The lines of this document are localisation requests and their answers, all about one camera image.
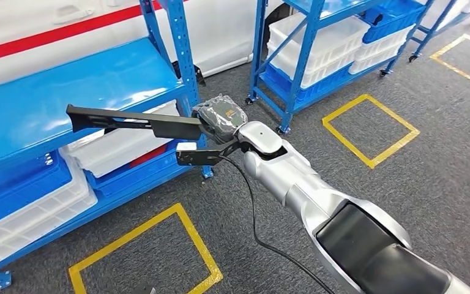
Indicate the yellow floor tape square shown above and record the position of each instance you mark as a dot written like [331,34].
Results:
[348,140]
[202,251]

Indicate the black plastic license plate bracket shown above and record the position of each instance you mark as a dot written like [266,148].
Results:
[109,117]

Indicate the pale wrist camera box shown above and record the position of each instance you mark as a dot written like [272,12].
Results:
[186,146]

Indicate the white car with red stripe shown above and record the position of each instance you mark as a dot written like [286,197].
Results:
[210,32]

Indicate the black camera bracket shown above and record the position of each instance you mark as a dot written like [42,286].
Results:
[196,157]

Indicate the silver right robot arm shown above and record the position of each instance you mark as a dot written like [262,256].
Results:
[300,186]

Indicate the blue metal shelf rack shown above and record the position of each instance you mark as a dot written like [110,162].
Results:
[435,24]
[77,89]
[304,52]

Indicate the red object in crate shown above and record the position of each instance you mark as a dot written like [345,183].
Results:
[148,157]

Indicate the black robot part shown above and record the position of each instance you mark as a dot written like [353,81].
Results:
[148,290]

